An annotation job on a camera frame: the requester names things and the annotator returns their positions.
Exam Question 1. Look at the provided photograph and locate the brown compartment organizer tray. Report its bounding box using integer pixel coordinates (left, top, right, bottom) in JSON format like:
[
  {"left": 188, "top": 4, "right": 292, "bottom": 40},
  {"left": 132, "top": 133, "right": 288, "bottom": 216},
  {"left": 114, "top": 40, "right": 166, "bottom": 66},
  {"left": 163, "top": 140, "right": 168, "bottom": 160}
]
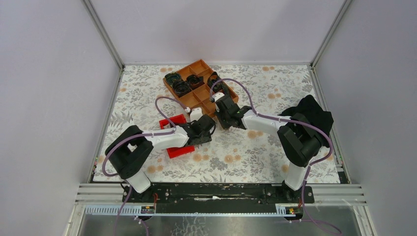
[{"left": 163, "top": 59, "right": 220, "bottom": 118}]

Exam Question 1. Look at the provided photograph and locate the floral table mat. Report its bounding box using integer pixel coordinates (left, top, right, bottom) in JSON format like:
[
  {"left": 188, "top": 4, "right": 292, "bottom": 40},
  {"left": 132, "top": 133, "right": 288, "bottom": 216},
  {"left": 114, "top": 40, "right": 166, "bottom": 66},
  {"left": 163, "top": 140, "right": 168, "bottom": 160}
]
[{"left": 92, "top": 64, "right": 341, "bottom": 184}]

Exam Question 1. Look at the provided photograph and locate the black cloth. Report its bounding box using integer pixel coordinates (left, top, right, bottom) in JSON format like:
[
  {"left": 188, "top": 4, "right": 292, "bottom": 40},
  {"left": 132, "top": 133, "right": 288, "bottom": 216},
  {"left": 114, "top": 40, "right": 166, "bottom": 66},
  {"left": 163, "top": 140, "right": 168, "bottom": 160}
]
[{"left": 279, "top": 95, "right": 334, "bottom": 152}]

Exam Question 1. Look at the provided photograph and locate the loose dark strap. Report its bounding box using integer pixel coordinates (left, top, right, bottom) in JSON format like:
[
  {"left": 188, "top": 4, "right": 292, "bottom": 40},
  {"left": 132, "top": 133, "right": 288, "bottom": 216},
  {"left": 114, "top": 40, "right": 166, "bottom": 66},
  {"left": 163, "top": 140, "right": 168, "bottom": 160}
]
[{"left": 207, "top": 71, "right": 230, "bottom": 95}]

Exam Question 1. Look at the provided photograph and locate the red plastic bin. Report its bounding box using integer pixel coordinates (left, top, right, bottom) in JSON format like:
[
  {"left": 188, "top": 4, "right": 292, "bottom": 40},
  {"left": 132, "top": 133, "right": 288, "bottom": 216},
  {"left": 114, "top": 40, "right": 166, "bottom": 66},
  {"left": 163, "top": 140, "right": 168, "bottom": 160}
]
[{"left": 166, "top": 114, "right": 195, "bottom": 159}]

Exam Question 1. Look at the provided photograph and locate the rolled dark belt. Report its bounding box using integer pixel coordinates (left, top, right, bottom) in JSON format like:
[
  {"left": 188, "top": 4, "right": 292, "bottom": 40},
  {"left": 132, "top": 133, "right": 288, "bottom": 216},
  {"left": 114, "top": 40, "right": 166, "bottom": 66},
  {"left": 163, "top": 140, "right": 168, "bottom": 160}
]
[
  {"left": 172, "top": 81, "right": 192, "bottom": 97},
  {"left": 186, "top": 74, "right": 204, "bottom": 90},
  {"left": 164, "top": 72, "right": 182, "bottom": 87}
]

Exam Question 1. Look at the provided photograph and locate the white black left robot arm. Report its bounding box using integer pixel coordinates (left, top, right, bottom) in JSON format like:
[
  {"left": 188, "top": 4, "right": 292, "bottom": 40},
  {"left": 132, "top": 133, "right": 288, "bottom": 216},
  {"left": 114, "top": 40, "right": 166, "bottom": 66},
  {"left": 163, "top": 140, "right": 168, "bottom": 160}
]
[{"left": 105, "top": 115, "right": 215, "bottom": 202}]

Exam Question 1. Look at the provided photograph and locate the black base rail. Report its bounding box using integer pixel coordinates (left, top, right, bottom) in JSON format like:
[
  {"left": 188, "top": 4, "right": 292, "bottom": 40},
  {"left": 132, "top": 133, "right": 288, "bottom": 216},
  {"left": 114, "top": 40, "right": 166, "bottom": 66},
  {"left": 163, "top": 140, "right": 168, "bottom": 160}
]
[{"left": 122, "top": 182, "right": 315, "bottom": 215}]

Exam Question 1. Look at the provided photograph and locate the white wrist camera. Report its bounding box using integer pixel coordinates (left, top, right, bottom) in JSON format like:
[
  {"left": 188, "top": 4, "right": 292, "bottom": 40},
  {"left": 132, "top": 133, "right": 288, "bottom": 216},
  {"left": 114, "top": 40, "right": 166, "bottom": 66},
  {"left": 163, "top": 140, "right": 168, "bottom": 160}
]
[
  {"left": 189, "top": 107, "right": 203, "bottom": 122},
  {"left": 212, "top": 92, "right": 225, "bottom": 102}
]

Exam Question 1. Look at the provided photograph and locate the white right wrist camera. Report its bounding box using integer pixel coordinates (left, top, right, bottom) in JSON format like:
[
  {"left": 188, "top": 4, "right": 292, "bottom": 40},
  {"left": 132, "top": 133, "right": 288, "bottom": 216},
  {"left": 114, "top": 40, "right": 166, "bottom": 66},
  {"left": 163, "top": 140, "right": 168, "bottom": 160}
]
[{"left": 212, "top": 92, "right": 225, "bottom": 102}]

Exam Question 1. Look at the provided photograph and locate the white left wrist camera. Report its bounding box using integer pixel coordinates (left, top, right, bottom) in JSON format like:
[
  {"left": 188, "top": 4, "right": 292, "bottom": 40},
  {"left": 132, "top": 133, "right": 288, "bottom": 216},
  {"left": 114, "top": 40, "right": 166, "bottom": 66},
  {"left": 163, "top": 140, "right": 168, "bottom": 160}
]
[{"left": 189, "top": 107, "right": 203, "bottom": 122}]

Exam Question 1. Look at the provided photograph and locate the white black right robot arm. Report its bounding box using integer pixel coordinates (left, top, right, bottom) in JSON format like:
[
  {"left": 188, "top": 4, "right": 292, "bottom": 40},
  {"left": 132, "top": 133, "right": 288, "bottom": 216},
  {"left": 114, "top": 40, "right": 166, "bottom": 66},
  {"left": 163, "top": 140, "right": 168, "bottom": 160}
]
[{"left": 213, "top": 92, "right": 325, "bottom": 203}]

